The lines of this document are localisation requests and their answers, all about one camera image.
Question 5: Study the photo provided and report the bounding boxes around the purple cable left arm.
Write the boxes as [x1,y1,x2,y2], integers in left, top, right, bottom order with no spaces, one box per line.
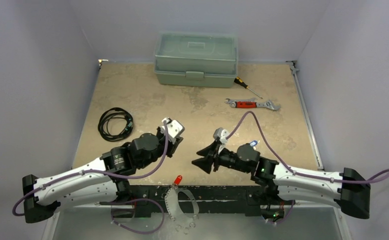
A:
[12,120,170,217]

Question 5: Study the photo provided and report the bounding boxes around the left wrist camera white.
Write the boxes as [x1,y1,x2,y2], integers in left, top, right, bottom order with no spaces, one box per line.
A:
[160,117,185,144]

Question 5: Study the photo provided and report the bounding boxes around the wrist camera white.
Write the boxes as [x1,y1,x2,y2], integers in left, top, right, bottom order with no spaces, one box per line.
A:
[213,127,230,145]
[160,117,185,144]

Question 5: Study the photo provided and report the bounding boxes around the red handled adjustable wrench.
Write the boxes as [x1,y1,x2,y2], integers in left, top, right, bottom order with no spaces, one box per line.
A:
[229,100,281,111]

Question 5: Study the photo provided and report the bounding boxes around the silver open-end wrench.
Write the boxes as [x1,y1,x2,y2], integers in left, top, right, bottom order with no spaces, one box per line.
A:
[224,97,257,108]

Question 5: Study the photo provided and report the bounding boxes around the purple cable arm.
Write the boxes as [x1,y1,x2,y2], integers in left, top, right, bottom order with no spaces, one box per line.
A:
[225,110,389,185]
[12,120,170,217]

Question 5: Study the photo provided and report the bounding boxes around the green plastic toolbox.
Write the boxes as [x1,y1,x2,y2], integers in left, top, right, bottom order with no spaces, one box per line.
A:
[154,32,239,88]

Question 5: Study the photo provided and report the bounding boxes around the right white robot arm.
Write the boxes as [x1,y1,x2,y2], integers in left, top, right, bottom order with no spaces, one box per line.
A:
[191,140,371,219]

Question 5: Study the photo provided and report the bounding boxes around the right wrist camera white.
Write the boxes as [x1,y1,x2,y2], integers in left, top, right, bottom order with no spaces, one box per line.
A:
[213,127,230,145]

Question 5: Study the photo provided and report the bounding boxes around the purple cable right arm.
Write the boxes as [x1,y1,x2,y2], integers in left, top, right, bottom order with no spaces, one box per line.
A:
[225,110,389,185]

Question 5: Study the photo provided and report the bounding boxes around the silver metal key holder plate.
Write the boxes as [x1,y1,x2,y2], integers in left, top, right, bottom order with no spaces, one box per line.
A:
[164,185,200,235]

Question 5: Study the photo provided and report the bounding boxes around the coiled black cable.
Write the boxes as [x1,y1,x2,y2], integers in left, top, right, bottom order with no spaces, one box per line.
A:
[97,107,134,143]

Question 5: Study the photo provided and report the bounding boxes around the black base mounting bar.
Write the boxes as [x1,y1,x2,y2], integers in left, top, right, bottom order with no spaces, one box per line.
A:
[99,185,292,218]

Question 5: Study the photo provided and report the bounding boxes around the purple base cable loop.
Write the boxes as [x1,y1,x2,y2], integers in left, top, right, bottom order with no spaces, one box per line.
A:
[110,198,165,235]

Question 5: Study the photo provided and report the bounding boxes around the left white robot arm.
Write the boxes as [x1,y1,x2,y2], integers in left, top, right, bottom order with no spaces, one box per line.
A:
[19,120,185,224]

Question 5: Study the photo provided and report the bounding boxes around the black yellow screwdriver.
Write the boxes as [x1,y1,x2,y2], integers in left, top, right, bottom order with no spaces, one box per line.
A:
[234,76,263,99]

